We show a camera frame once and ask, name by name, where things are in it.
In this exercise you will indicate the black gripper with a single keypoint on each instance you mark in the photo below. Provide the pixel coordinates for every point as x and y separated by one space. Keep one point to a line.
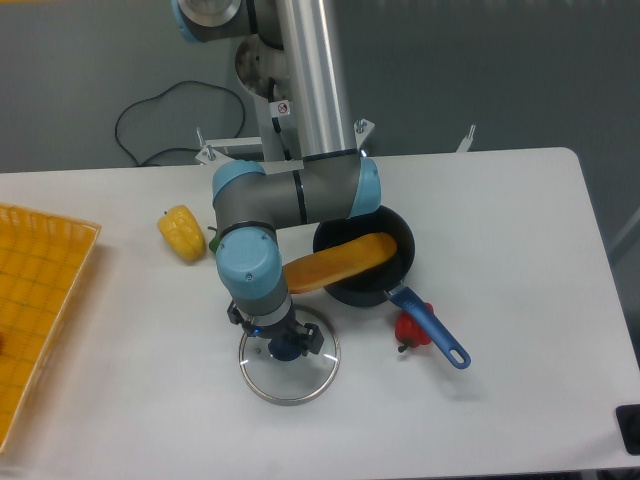
279 324

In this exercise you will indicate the glass lid with blue knob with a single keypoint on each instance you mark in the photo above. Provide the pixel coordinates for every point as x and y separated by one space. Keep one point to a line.
278 373

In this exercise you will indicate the orange bread loaf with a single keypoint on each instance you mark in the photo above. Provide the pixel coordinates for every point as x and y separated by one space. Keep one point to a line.
326 267

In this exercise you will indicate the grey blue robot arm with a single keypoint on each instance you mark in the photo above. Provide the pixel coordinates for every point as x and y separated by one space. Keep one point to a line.
335 181

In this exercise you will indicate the green bell pepper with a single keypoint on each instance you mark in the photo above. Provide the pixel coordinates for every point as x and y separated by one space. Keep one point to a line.
214 242

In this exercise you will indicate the red bell pepper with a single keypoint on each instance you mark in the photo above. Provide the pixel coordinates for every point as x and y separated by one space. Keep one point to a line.
409 333

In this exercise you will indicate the yellow bell pepper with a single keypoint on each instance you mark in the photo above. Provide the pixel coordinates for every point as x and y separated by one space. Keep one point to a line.
181 231

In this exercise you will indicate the yellow woven basket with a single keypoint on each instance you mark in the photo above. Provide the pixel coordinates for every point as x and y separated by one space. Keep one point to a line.
43 256

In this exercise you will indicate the black corner device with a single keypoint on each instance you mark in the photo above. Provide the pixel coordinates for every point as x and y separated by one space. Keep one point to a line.
628 418

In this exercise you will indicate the dark pot with blue handle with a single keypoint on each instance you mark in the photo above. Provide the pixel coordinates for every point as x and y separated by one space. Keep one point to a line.
386 282

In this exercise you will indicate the white table bracket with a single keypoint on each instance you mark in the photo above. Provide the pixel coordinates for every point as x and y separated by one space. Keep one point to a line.
467 141

